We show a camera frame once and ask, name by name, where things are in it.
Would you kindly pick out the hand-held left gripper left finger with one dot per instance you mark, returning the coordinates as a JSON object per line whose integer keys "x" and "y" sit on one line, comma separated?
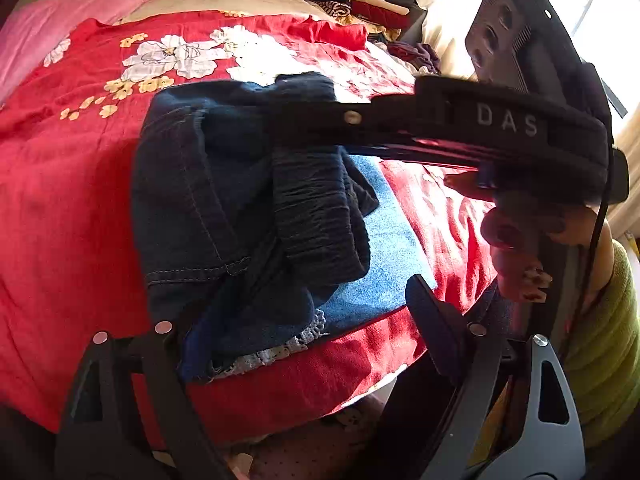
{"x": 187, "y": 360}

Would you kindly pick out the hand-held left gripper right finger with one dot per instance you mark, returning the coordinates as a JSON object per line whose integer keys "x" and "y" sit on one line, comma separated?
{"x": 435, "y": 330}

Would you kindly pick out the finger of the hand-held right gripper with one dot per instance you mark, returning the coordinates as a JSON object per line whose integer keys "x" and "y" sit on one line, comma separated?
{"x": 325, "y": 122}
{"x": 425, "y": 155}

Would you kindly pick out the blue denim pants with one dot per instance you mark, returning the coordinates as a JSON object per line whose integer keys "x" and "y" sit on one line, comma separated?
{"x": 210, "y": 200}

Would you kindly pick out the person's right forearm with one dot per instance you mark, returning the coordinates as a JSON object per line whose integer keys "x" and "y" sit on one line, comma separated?
{"x": 610, "y": 350}

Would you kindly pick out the person's right hand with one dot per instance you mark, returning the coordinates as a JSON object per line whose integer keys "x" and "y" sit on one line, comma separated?
{"x": 510, "y": 240}

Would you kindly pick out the person's left hand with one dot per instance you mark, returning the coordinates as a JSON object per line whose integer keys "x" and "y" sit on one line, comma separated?
{"x": 242, "y": 467}

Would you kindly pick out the purple crumpled cloth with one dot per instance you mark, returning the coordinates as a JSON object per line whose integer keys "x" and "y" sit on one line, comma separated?
{"x": 415, "y": 57}

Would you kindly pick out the person's dotted pink clothing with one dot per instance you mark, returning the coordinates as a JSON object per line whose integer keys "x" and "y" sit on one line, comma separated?
{"x": 310, "y": 450}

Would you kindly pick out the red floral bedspread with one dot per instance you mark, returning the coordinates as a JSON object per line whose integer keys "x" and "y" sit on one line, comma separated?
{"x": 65, "y": 210}

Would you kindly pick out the pink quilt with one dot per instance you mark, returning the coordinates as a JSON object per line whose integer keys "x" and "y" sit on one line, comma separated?
{"x": 50, "y": 15}

